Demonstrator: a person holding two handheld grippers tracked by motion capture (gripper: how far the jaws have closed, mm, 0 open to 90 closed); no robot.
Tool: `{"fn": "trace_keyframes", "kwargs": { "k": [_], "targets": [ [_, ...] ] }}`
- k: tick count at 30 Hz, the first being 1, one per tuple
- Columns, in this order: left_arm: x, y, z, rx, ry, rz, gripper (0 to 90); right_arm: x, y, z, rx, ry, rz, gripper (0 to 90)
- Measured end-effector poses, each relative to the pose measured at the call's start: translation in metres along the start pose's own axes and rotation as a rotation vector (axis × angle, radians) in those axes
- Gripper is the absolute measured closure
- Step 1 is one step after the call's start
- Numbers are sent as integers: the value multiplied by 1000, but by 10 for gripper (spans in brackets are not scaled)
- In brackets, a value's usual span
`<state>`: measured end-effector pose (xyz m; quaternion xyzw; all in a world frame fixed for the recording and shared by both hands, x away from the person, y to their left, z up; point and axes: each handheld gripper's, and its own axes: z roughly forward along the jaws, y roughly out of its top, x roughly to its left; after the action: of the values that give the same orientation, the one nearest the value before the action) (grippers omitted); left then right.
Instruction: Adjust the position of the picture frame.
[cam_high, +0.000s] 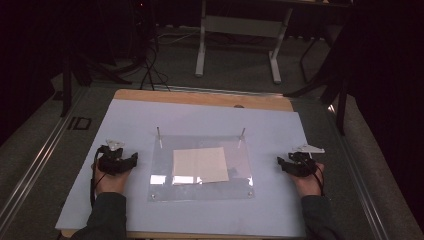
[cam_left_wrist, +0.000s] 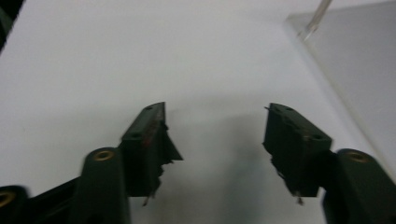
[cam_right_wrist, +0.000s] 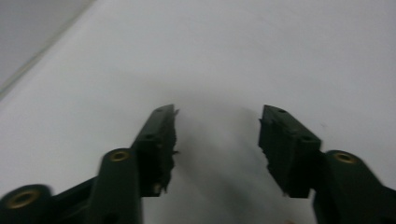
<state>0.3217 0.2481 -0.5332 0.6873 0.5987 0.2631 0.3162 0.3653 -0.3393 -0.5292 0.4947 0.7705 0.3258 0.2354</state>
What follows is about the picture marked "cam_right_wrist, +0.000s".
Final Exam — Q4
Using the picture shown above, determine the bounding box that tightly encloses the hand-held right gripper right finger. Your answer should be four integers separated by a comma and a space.
258, 105, 323, 199

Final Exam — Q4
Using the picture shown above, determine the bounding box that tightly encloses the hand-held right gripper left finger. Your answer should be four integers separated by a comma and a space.
131, 104, 180, 199

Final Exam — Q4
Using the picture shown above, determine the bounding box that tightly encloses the white table cover sheet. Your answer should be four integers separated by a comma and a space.
0, 0, 396, 224

